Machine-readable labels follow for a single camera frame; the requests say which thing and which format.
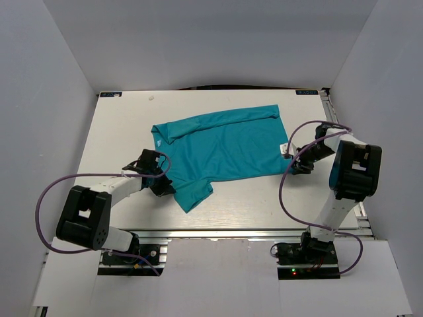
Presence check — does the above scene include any teal t-shirt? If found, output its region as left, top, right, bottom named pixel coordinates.
left=151, top=104, right=288, bottom=213

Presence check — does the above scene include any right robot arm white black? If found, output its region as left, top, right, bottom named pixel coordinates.
left=280, top=120, right=382, bottom=254

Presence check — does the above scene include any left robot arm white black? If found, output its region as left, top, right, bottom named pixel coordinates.
left=56, top=149, right=176, bottom=260

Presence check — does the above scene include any blue table corner label right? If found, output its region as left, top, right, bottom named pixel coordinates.
left=295, top=90, right=319, bottom=96

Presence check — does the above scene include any blue table corner label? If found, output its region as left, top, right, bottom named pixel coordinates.
left=295, top=90, right=319, bottom=96
left=99, top=91, right=122, bottom=98

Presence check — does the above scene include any blue table corner label left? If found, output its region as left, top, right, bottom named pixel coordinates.
left=99, top=91, right=122, bottom=98

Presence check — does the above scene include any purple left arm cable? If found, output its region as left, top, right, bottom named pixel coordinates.
left=34, top=151, right=172, bottom=275

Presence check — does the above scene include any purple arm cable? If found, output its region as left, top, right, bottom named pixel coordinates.
left=278, top=120, right=365, bottom=275
left=34, top=151, right=172, bottom=275

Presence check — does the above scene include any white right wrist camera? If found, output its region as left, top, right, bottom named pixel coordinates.
left=280, top=143, right=293, bottom=159

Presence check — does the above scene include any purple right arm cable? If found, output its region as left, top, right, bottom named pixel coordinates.
left=278, top=120, right=365, bottom=275

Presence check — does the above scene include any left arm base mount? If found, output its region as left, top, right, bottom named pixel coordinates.
left=97, top=238, right=170, bottom=277

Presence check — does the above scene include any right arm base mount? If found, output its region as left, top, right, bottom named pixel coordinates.
left=270, top=242, right=340, bottom=281

